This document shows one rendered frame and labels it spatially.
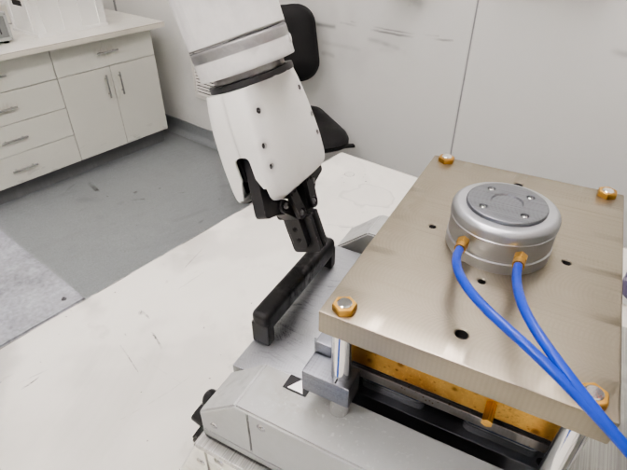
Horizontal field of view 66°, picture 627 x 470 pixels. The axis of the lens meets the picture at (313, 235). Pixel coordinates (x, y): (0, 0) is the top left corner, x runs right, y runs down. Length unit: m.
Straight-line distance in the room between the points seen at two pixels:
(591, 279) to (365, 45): 1.97
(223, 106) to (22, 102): 2.49
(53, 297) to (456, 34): 1.66
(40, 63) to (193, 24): 2.48
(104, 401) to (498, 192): 0.60
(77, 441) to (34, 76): 2.31
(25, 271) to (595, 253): 0.94
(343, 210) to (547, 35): 1.11
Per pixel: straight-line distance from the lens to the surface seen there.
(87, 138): 3.05
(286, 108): 0.43
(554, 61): 1.97
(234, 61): 0.40
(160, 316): 0.87
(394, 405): 0.42
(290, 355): 0.49
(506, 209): 0.38
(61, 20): 2.99
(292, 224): 0.46
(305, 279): 0.52
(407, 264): 0.37
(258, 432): 0.43
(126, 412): 0.76
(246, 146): 0.40
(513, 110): 2.05
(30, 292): 1.02
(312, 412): 0.41
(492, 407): 0.37
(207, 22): 0.40
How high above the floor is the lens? 1.34
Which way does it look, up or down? 35 degrees down
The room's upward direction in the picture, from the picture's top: straight up
